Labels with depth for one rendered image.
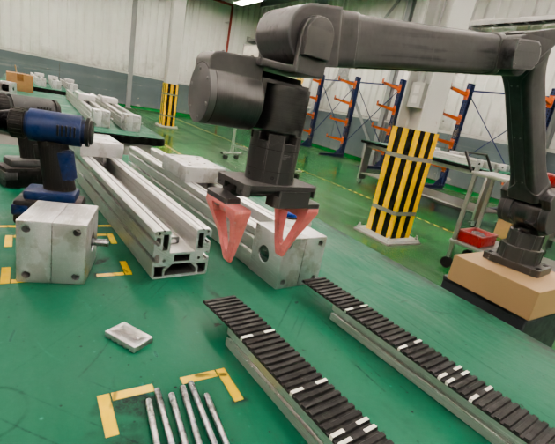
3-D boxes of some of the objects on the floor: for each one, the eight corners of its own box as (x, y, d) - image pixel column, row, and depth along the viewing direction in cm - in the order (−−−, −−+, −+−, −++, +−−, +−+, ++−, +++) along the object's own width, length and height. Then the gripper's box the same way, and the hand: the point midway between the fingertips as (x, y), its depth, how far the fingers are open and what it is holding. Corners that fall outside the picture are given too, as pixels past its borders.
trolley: (573, 300, 325) (626, 182, 296) (559, 316, 286) (618, 182, 258) (453, 253, 393) (486, 153, 364) (428, 261, 355) (463, 150, 326)
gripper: (248, 129, 38) (225, 275, 42) (336, 142, 45) (308, 263, 50) (214, 120, 43) (196, 250, 47) (299, 132, 50) (277, 244, 55)
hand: (255, 251), depth 48 cm, fingers open, 8 cm apart
